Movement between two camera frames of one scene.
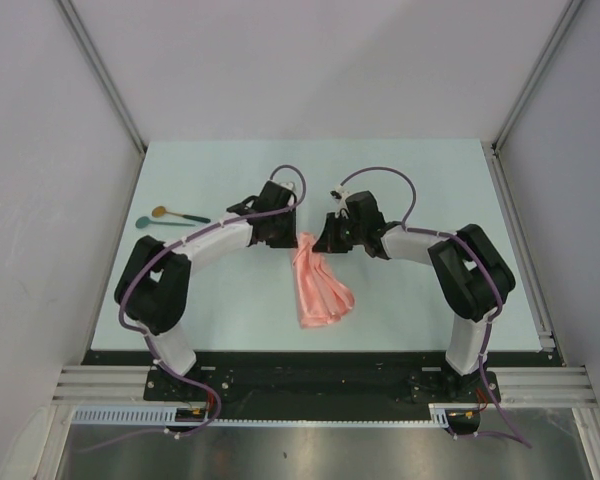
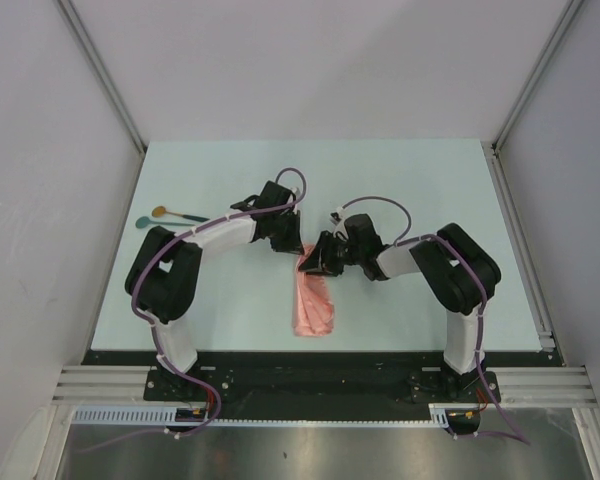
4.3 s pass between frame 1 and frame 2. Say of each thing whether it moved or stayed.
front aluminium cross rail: stayed
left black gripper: stayed
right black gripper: moved
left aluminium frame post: stayed
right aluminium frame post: stayed
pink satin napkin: moved
